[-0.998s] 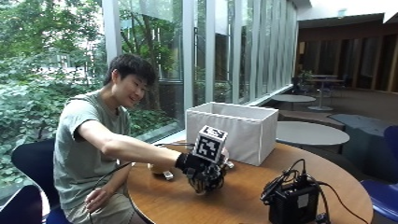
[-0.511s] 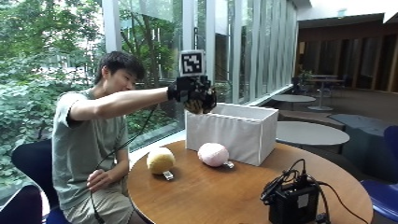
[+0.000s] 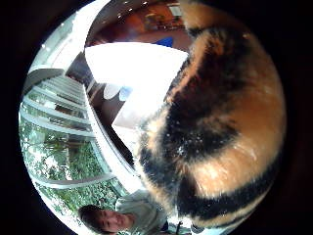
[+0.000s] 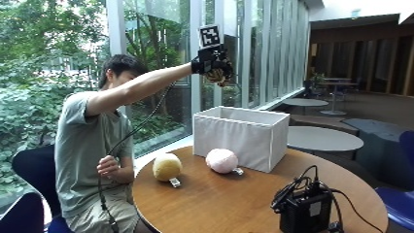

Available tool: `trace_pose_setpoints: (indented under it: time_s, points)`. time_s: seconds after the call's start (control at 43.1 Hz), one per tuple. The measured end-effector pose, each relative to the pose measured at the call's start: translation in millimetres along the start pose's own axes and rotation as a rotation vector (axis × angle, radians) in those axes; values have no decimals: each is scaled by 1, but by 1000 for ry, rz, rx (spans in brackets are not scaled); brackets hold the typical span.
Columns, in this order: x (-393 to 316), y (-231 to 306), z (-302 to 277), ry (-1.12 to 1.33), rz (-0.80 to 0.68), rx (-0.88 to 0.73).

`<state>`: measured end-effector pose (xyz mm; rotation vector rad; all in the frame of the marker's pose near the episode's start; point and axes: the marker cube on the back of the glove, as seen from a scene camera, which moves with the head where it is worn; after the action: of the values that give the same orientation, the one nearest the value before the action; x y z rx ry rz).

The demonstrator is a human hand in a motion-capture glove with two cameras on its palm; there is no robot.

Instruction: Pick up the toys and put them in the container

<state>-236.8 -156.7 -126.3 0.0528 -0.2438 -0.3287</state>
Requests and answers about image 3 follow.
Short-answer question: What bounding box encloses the blue triangular sign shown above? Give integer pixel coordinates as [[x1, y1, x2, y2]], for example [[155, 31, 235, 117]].
[[153, 36, 175, 49]]

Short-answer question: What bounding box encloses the the person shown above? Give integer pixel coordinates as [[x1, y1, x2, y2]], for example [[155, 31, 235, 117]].
[[77, 189, 171, 235]]

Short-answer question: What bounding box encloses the white round chair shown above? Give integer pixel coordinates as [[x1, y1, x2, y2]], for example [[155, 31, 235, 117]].
[[103, 82, 122, 101]]

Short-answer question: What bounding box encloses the white window frame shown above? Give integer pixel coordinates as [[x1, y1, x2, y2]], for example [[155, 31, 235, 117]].
[[19, 68, 145, 194]]

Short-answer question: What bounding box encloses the striped orange black tiger soft toy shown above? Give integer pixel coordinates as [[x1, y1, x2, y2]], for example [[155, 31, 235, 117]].
[[135, 1, 288, 229]]

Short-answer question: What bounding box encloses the pale blue round chair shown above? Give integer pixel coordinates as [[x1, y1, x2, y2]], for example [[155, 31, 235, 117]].
[[118, 85, 134, 103]]

